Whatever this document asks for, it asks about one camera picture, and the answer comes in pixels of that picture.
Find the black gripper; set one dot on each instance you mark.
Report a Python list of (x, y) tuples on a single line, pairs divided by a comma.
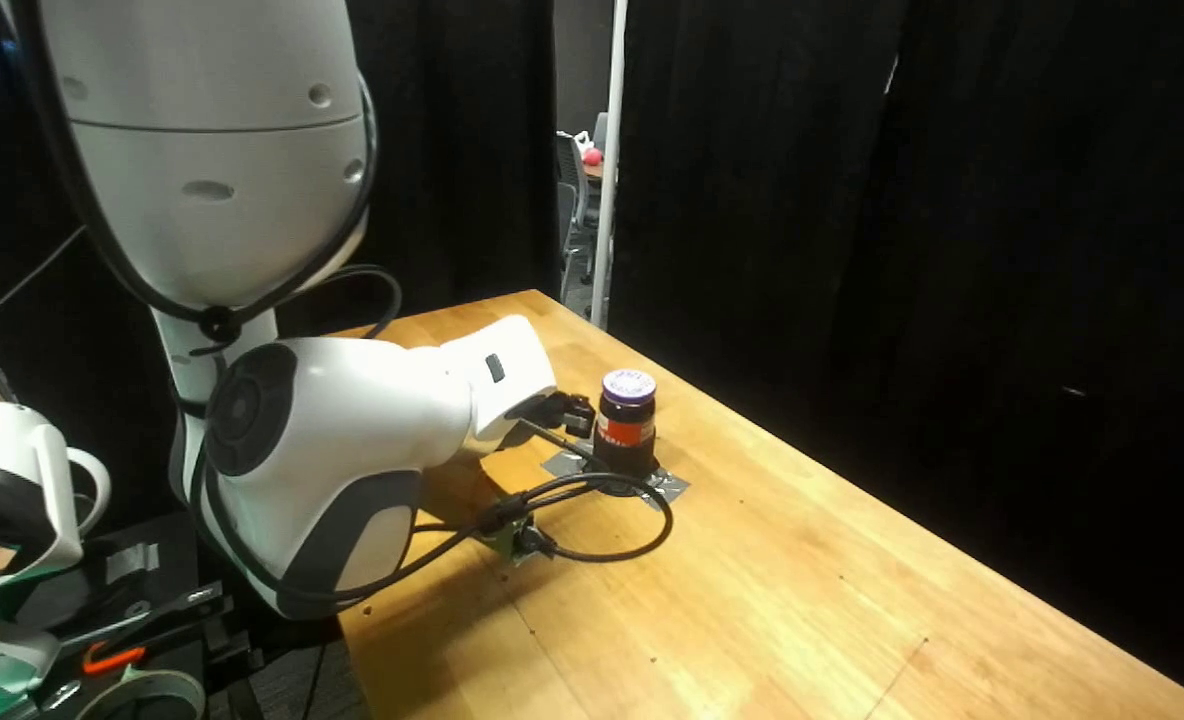
[(548, 410)]

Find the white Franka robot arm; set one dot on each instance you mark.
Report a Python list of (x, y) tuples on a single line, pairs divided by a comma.
[(217, 135)]

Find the brown cup with red stripe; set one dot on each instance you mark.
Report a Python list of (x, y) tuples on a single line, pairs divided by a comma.
[(630, 452)]

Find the cluttered equipment behind curtain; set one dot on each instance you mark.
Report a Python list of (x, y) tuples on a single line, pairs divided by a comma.
[(578, 212)]

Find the white vertical pole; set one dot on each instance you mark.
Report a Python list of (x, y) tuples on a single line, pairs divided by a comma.
[(608, 202)]

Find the black equipment case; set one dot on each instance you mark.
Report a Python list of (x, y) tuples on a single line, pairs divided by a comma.
[(153, 600)]

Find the white curved headset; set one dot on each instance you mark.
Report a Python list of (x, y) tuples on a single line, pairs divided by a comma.
[(18, 452)]

